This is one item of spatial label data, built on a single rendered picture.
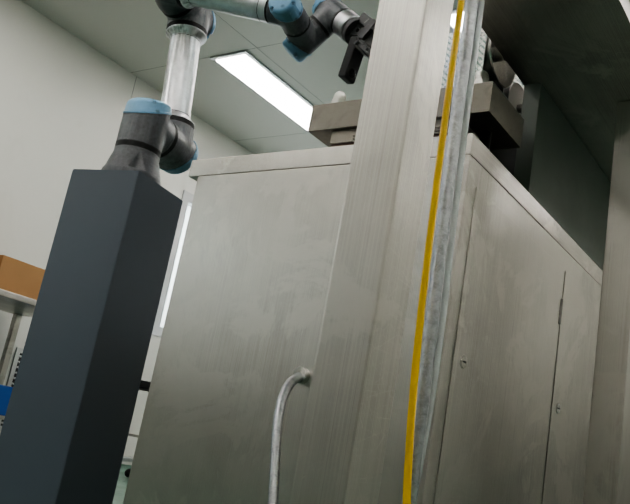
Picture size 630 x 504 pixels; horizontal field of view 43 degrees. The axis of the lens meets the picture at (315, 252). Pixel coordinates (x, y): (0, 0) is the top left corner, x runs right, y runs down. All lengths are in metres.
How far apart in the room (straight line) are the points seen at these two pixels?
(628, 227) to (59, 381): 1.24
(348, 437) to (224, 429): 0.78
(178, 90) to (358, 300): 1.55
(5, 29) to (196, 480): 4.33
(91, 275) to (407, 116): 1.21
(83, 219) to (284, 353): 0.72
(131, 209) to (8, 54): 3.68
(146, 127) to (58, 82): 3.67
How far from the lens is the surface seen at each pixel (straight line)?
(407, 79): 0.82
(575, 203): 1.89
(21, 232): 5.40
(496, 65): 1.80
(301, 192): 1.52
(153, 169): 2.01
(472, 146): 1.38
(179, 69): 2.26
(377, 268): 0.75
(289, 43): 2.15
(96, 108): 5.85
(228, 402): 1.49
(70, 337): 1.88
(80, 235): 1.95
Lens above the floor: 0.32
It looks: 15 degrees up
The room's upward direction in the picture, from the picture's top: 11 degrees clockwise
